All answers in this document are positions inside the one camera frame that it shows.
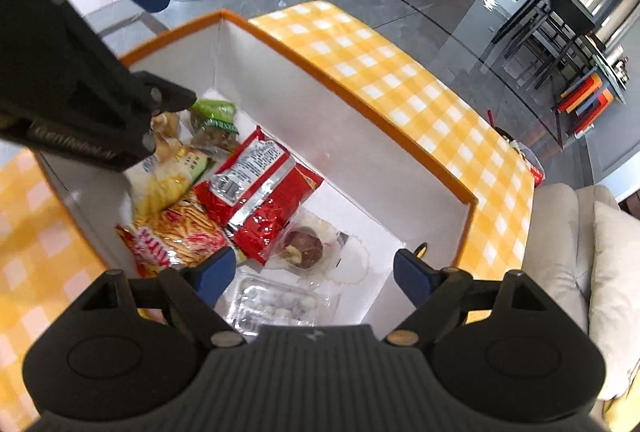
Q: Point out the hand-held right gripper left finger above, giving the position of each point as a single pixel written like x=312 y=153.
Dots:
x=215 y=272

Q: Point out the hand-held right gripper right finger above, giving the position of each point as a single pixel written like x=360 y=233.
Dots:
x=412 y=274

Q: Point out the small green snack packet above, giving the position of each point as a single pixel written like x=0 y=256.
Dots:
x=215 y=112

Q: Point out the red stick snack packet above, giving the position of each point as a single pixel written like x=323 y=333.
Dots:
x=170 y=234

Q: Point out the clear quail egg packet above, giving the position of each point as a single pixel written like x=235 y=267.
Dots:
x=280 y=304

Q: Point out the white yellow chip packet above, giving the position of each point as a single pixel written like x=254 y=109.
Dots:
x=170 y=182

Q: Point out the chocolate pastry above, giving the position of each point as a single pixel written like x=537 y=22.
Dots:
x=302 y=247

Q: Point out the shiny red snack packet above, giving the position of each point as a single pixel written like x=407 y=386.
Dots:
x=260 y=192

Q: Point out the orange cardboard box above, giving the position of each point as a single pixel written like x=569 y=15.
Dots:
x=350 y=122

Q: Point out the beige sofa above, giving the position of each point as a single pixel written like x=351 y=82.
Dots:
x=555 y=252

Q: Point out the red and white plastic bag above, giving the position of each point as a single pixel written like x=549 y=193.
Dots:
x=530 y=167

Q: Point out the yellow checkered tablecloth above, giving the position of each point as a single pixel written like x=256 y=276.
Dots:
x=400 y=77

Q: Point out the beige cushion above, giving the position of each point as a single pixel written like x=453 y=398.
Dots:
x=617 y=302

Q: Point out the stacked orange stools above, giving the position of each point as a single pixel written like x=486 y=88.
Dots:
x=585 y=102

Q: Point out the dining table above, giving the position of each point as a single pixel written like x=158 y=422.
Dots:
x=607 y=62

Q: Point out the black dining chair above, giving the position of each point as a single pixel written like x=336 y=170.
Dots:
x=572 y=9

